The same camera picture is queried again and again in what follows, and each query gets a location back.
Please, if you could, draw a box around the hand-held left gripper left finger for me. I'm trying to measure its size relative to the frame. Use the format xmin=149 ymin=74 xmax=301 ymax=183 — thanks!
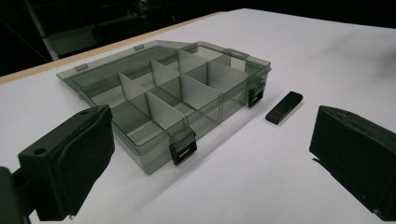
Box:
xmin=17 ymin=105 xmax=116 ymax=222

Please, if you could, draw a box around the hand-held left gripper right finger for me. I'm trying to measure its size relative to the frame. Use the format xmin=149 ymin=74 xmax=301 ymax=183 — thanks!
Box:
xmin=308 ymin=105 xmax=396 ymax=222

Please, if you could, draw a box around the small black rectangular block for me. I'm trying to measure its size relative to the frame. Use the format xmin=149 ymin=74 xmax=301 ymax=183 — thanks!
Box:
xmin=264 ymin=91 xmax=304 ymax=126

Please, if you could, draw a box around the clear grey plastic organizer box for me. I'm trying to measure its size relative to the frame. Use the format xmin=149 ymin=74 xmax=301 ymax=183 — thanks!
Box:
xmin=56 ymin=39 xmax=273 ymax=175

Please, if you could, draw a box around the metal stand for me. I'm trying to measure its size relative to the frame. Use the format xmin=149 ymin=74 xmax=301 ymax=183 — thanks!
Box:
xmin=22 ymin=0 xmax=104 ymax=62

